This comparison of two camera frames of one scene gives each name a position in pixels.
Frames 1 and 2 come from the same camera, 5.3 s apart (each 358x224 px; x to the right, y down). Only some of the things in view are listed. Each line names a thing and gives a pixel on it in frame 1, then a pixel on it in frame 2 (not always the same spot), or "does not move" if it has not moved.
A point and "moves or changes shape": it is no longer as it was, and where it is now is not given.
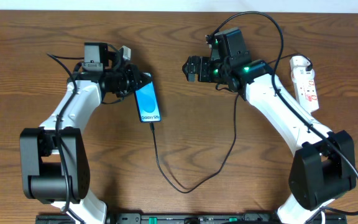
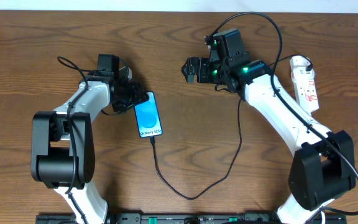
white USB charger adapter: [299, 61] does not move
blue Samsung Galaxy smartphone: [147, 102] moves or changes shape
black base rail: [193, 218] does not move
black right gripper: [196, 69] does not move
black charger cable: [229, 152] → [240, 129]
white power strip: [306, 88] does not move
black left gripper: [134, 79] → [134, 96]
